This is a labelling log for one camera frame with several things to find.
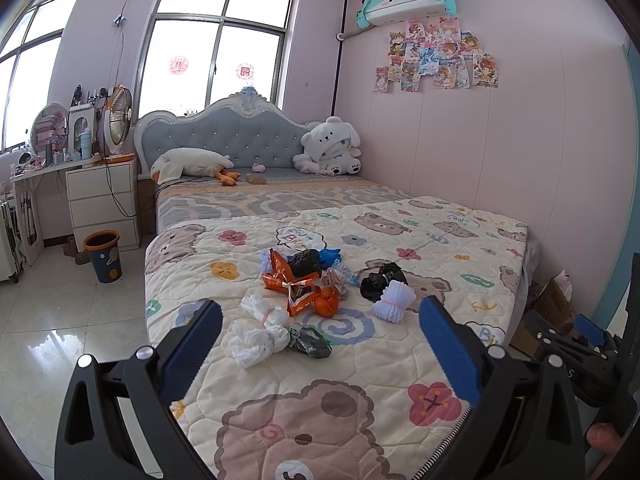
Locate cardboard box on floor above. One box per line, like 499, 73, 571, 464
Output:
510, 271, 575, 356

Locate left side window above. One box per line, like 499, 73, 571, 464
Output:
0, 0, 77, 152

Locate lavender fluffy yarn bundle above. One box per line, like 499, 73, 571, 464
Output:
259, 248, 272, 273

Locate round vanity mirror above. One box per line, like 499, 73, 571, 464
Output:
30, 103, 67, 156

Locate anime posters on wall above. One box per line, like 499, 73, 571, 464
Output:
373, 18, 499, 93

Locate white desk fan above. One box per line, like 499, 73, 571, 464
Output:
103, 84, 132, 160

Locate dark blue orange trash bin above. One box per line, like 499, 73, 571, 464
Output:
84, 230, 122, 284

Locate white dressing table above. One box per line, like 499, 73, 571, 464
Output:
10, 155, 103, 266

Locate white cloth bundle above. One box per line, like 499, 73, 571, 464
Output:
228, 322, 291, 370

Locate pink cloth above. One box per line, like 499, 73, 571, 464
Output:
320, 268, 349, 299

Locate grey tufted bed headboard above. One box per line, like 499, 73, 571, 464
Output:
134, 87, 317, 178

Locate white drawer nightstand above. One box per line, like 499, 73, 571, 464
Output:
66, 159, 140, 250

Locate white plastic bag pink band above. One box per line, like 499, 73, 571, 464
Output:
240, 295, 290, 327

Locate grey orange patterned bedsheet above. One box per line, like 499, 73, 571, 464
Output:
155, 168, 409, 233

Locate black power cable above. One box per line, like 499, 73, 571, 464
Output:
102, 159, 156, 221

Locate orange plastic bag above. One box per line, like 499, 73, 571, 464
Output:
312, 285, 340, 318

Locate white arched cosmetic cabinet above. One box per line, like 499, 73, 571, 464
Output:
67, 103, 96, 160

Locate white dog plush toy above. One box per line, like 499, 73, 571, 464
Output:
292, 116, 361, 176

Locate air conditioner with teal cover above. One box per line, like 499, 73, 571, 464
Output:
356, 0, 458, 30

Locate dark green black plastic bag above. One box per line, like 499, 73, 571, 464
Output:
288, 325, 332, 360

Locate small brown plush toy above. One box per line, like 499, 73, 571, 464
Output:
245, 174, 267, 185

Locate large bedroom window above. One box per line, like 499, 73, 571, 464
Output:
136, 0, 294, 117

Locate white yarn bundle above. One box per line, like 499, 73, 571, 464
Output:
372, 280, 416, 324

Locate orange snack wrapper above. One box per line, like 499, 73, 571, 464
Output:
262, 249, 320, 316

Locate person's right hand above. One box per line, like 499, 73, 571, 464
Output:
587, 422, 625, 463

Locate bear pattern quilt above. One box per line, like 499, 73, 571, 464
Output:
144, 196, 528, 479

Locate white goose plush toy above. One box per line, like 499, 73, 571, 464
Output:
150, 148, 240, 186

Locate light blue bottle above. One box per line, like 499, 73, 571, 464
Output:
78, 128, 92, 160

